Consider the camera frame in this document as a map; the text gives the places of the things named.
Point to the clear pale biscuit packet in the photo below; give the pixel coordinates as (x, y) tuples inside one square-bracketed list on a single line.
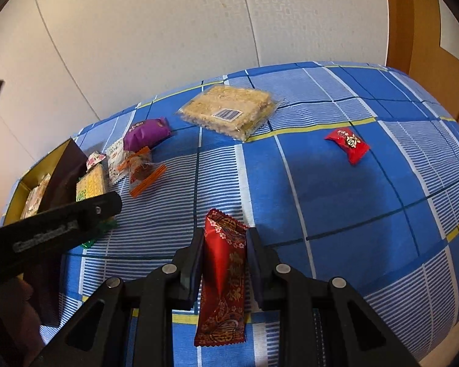
[(34, 195)]

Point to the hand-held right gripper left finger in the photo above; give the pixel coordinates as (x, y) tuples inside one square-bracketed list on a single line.
[(197, 267)]

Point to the blue plaid bedsheet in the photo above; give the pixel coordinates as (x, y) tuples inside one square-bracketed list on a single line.
[(329, 218)]

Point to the large clear rice cracker pack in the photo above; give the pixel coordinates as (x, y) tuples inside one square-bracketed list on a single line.
[(214, 103)]

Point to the small red candy packet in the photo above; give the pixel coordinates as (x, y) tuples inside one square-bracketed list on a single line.
[(348, 143)]

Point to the maroon box with gold inside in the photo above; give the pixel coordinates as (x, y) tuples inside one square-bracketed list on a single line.
[(65, 176)]

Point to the white paper sheet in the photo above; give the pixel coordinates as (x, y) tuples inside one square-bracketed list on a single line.
[(453, 34)]

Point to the yellow green cracker packet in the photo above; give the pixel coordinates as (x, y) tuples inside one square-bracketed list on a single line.
[(91, 183)]

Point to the white pastry packet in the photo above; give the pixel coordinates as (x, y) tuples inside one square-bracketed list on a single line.
[(116, 160)]

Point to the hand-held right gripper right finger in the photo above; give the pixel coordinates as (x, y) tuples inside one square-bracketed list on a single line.
[(254, 267)]

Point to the long red patterned snack packet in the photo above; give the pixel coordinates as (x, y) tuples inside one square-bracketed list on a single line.
[(223, 275)]

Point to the purple snack packet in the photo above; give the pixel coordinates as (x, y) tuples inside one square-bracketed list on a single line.
[(145, 133)]

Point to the wooden door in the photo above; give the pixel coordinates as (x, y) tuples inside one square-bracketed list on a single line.
[(417, 46)]

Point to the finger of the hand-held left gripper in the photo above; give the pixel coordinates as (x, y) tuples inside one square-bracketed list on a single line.
[(103, 206)]

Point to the white floral snack packet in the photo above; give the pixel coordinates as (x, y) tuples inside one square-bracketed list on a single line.
[(95, 159)]

